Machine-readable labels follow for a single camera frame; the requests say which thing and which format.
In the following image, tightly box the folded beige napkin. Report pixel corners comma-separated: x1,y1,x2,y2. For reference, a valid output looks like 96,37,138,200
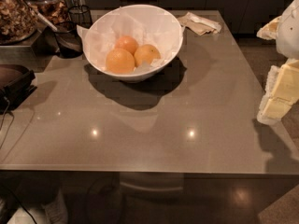
178,12,221,35

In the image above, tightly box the black cable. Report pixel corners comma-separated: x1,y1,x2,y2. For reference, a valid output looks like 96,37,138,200
0,96,16,149

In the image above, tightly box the orange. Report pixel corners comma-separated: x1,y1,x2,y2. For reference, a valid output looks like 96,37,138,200
134,44,161,66
115,35,139,54
106,49,135,74

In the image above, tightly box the dark glass cup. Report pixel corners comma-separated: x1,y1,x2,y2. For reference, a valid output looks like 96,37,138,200
54,21,83,58

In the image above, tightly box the white bowl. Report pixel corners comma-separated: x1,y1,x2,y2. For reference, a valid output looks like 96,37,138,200
82,4,185,83

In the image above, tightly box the white spoon handle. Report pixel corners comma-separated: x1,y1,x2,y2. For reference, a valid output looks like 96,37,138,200
35,11,58,32

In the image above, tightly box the black wire cup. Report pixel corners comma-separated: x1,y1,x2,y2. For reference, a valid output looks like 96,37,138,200
68,5,93,28

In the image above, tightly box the large glass jar of nuts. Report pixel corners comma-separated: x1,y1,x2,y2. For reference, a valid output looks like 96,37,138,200
0,0,36,45

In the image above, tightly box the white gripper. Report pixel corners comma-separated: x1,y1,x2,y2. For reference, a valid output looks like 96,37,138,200
257,0,299,125

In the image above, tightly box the white paper liner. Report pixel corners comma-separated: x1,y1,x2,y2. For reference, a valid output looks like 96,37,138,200
76,7,185,75

